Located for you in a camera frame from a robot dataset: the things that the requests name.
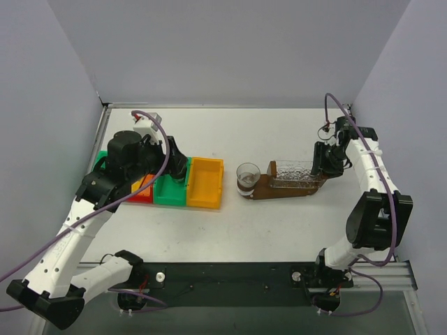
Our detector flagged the clear glass cup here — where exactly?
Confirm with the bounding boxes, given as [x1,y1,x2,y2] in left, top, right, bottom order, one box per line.
[170,173,186,184]
[236,163,261,196]

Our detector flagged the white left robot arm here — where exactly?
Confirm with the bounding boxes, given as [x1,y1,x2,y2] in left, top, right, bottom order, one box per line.
[6,131,188,330]

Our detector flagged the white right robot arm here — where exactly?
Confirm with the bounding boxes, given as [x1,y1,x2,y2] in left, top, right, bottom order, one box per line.
[311,117,413,271]

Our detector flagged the dark wooden oval tray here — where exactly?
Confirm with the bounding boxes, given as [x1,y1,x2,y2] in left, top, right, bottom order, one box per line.
[237,174,328,200]

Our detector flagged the green bin with cups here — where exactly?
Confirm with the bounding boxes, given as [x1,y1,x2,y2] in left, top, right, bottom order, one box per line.
[153,157,192,207]

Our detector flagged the green bin with toothbrushes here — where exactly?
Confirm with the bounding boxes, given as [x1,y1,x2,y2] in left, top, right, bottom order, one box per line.
[89,151,108,176]

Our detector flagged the yellow bin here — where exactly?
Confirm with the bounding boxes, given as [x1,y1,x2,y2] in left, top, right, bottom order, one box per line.
[186,157,224,209]

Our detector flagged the red bin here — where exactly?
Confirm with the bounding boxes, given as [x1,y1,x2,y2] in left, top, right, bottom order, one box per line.
[127,184,153,204]

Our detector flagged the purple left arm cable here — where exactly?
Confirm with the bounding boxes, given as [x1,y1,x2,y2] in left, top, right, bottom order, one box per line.
[0,110,172,312]

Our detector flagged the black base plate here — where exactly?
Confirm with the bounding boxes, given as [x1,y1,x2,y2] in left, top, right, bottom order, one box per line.
[115,262,353,307]

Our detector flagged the aluminium frame rail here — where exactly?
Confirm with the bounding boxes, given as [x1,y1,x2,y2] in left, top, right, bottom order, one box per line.
[41,260,418,293]

